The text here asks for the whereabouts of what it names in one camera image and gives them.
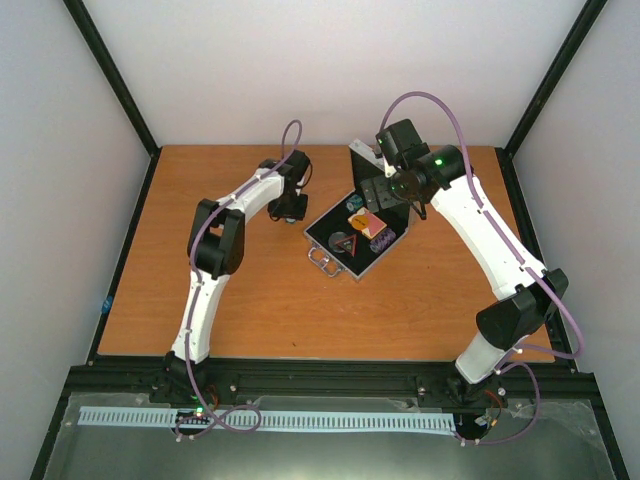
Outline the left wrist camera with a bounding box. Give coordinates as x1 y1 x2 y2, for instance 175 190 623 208
286 150 313 193

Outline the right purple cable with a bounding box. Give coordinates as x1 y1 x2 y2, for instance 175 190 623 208
380 90 587 447

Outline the red black triangular button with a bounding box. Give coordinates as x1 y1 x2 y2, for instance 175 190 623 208
342 235 357 257

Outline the white slotted cable duct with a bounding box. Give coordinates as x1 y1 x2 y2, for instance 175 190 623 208
77 406 456 435

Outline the clear round dealer button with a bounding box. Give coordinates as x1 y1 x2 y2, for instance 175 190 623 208
328 231 348 253

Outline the orange blue round button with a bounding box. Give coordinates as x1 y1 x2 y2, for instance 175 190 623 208
348 214 369 231

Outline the aluminium poker case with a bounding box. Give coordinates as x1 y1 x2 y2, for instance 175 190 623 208
304 139 411 281

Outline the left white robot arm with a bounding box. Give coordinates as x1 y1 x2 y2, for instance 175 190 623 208
170 150 311 364

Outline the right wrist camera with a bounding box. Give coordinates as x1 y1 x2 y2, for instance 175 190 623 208
376 119 431 176

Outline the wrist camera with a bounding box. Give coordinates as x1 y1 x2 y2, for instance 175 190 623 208
376 119 431 176
286 150 313 193

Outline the playing card deck box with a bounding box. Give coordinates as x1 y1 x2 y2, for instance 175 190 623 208
355 208 387 240

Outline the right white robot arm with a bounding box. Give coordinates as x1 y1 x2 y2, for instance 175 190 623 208
349 140 568 385

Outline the tall purple chip stack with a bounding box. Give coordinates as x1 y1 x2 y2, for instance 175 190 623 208
369 228 397 255

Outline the black aluminium frame rail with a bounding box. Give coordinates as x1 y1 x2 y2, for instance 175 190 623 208
63 357 603 410

